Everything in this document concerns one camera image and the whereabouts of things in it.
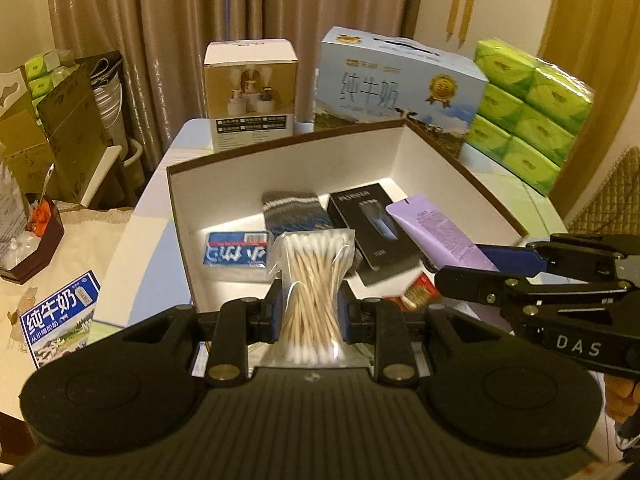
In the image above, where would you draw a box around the black shaver box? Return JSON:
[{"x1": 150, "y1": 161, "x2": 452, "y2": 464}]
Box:
[{"x1": 327, "y1": 182, "x2": 431, "y2": 287}]

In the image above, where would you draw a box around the white plastic bucket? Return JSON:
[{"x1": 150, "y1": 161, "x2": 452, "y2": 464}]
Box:
[{"x1": 93, "y1": 57, "x2": 135, "y2": 163}]

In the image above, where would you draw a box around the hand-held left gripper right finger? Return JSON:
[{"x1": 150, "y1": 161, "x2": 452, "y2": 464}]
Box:
[{"x1": 336, "y1": 280, "x2": 483, "y2": 387}]

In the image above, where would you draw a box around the green tissue pack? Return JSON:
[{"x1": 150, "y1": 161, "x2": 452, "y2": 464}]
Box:
[{"x1": 23, "y1": 50, "x2": 77, "y2": 117}]

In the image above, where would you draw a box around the bundle of green tissue packs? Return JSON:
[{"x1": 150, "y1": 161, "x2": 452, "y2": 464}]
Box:
[{"x1": 459, "y1": 38, "x2": 597, "y2": 197}]

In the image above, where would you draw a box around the dark brown small box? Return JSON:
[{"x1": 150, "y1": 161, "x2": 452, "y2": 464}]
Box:
[{"x1": 0, "y1": 197, "x2": 66, "y2": 285}]

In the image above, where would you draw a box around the brown curtain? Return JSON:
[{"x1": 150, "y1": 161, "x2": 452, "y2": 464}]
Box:
[{"x1": 45, "y1": 0, "x2": 427, "y2": 207}]

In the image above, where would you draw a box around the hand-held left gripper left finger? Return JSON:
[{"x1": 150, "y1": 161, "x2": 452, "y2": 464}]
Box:
[{"x1": 119, "y1": 280, "x2": 287, "y2": 387}]

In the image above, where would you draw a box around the white cardboard cutout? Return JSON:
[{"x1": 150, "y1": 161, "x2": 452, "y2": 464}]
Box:
[{"x1": 0, "y1": 67, "x2": 32, "y2": 122}]

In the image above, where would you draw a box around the metal spoon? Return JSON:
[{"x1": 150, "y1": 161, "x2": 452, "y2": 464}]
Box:
[{"x1": 39, "y1": 162, "x2": 56, "y2": 202}]

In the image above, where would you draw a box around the bag of cotton swabs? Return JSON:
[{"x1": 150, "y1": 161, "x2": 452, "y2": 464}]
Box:
[{"x1": 267, "y1": 230, "x2": 356, "y2": 367}]

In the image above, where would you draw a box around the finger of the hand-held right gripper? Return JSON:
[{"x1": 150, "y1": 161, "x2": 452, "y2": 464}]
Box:
[
  {"x1": 474, "y1": 232, "x2": 640, "y2": 289},
  {"x1": 433, "y1": 264, "x2": 640, "y2": 334}
]

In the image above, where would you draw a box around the red packet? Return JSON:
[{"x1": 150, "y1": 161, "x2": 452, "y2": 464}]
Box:
[{"x1": 387, "y1": 272, "x2": 444, "y2": 314}]

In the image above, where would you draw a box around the wooden door handle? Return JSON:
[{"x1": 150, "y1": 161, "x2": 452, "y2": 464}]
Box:
[
  {"x1": 446, "y1": 0, "x2": 466, "y2": 39},
  {"x1": 457, "y1": 0, "x2": 479, "y2": 44}
]

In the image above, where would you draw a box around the blue milk carton case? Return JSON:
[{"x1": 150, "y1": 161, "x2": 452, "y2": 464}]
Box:
[{"x1": 312, "y1": 27, "x2": 491, "y2": 162}]

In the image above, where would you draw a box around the blue tissue pack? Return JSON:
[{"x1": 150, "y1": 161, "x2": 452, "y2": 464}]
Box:
[{"x1": 202, "y1": 229, "x2": 275, "y2": 284}]

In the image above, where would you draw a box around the beige product box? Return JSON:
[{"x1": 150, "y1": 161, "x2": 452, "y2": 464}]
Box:
[{"x1": 202, "y1": 38, "x2": 301, "y2": 154}]

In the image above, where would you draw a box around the purple cream tube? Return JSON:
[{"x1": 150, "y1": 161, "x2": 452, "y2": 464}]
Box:
[{"x1": 387, "y1": 194, "x2": 502, "y2": 274}]

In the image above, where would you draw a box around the small blue milk carton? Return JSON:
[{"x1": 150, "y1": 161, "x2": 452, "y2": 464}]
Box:
[{"x1": 19, "y1": 270, "x2": 102, "y2": 372}]

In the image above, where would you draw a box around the quilted chair cover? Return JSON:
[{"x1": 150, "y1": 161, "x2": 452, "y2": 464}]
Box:
[{"x1": 562, "y1": 145, "x2": 640, "y2": 242}]

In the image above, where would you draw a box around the person's right hand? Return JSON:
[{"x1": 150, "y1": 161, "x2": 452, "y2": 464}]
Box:
[{"x1": 602, "y1": 372, "x2": 640, "y2": 442}]

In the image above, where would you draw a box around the striped knitted sock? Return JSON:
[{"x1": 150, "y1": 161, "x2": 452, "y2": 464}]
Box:
[{"x1": 262, "y1": 189, "x2": 335, "y2": 241}]

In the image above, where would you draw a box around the plain cardboard box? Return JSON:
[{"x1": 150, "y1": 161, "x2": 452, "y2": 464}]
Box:
[{"x1": 0, "y1": 62, "x2": 114, "y2": 209}]

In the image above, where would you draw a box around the white plastic bag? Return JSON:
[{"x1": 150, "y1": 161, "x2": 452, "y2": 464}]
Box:
[{"x1": 0, "y1": 145, "x2": 34, "y2": 272}]

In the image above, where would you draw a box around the white cardboard box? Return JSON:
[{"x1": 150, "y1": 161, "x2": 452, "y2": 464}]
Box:
[{"x1": 165, "y1": 118, "x2": 531, "y2": 356}]

